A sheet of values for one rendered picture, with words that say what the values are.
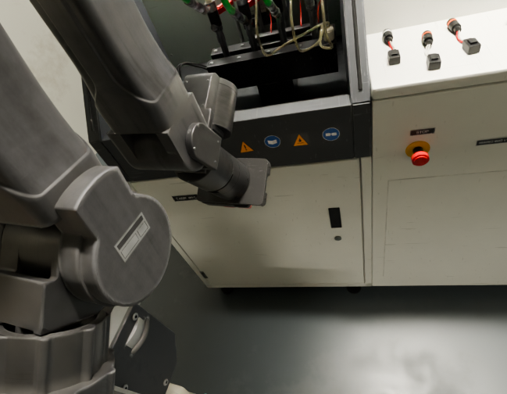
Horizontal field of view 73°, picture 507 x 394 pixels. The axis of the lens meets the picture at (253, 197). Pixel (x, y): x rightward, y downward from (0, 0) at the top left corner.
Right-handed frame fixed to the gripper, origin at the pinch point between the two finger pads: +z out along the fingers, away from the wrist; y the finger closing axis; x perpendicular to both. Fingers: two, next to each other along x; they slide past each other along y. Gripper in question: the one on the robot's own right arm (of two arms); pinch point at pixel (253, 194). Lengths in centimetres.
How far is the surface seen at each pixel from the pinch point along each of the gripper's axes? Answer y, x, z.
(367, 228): -15, -3, 59
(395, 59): -20.5, -33.0, 17.2
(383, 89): -18.5, -25.5, 15.4
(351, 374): -11, 48, 88
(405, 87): -22.5, -25.9, 16.0
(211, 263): 43, 15, 72
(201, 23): 41, -65, 37
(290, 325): 14, 36, 94
